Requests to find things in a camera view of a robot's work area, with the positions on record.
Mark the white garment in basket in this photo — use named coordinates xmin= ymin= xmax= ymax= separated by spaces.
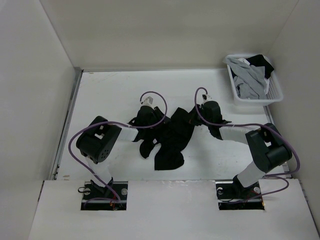
xmin=237 ymin=57 xmax=251 ymax=66

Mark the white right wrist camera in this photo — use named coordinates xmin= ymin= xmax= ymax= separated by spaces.
xmin=202 ymin=94 xmax=213 ymax=103

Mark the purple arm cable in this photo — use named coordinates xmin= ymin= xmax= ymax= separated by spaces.
xmin=194 ymin=87 xmax=302 ymax=201
xmin=68 ymin=90 xmax=169 ymax=210

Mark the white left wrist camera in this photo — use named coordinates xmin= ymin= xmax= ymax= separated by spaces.
xmin=141 ymin=96 xmax=154 ymax=107

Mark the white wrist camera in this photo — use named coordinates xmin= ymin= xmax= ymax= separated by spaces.
xmin=141 ymin=96 xmax=154 ymax=107
xmin=202 ymin=94 xmax=213 ymax=103

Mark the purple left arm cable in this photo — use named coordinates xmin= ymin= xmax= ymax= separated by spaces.
xmin=68 ymin=90 xmax=169 ymax=210

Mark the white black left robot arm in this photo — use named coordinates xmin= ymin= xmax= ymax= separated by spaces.
xmin=75 ymin=103 xmax=170 ymax=200

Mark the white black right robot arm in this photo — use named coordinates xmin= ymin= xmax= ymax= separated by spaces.
xmin=190 ymin=99 xmax=293 ymax=199

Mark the black tank top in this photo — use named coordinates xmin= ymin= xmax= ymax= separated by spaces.
xmin=139 ymin=107 xmax=195 ymax=171

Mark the grey tank top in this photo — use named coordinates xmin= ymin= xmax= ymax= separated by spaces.
xmin=223 ymin=57 xmax=267 ymax=100

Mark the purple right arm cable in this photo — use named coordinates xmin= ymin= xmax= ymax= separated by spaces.
xmin=194 ymin=87 xmax=302 ymax=201

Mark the black garment in basket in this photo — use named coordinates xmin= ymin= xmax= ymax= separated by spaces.
xmin=246 ymin=54 xmax=275 ymax=79

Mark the white plastic laundry basket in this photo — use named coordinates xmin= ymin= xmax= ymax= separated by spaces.
xmin=223 ymin=54 xmax=283 ymax=106

